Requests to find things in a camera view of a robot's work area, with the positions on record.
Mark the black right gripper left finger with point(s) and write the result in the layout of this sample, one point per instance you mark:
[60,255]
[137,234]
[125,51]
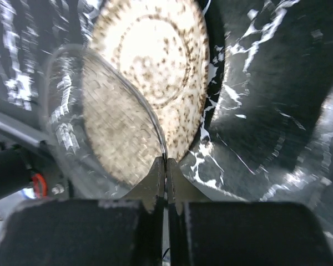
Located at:
[125,231]

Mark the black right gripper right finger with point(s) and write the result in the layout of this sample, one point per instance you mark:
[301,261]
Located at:
[205,232]

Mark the clear glass bowl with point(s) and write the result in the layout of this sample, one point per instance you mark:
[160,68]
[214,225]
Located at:
[72,119]

